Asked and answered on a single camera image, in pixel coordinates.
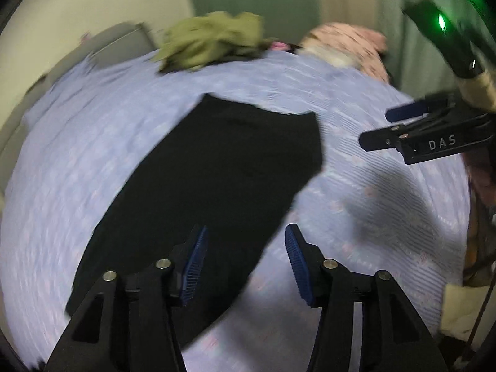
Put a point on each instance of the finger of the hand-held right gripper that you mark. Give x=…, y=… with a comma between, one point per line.
x=407, y=111
x=381, y=139

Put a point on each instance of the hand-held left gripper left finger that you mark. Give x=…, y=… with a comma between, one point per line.
x=193, y=263

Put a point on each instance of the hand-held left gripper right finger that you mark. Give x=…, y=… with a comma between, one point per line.
x=298, y=263

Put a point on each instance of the black pants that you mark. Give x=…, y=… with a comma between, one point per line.
x=217, y=170

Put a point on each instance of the person's right hand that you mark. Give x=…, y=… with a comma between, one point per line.
x=478, y=91

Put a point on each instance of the pale green curtain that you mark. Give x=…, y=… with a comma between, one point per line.
x=422, y=38

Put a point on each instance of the pink floral pillow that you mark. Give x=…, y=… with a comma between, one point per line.
x=348, y=42

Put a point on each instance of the lavender patterned bed sheet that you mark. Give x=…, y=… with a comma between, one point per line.
x=77, y=170

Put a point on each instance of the olive green garment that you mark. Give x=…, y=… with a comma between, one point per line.
x=211, y=40

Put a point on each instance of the grey headboard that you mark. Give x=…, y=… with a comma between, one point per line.
x=50, y=66

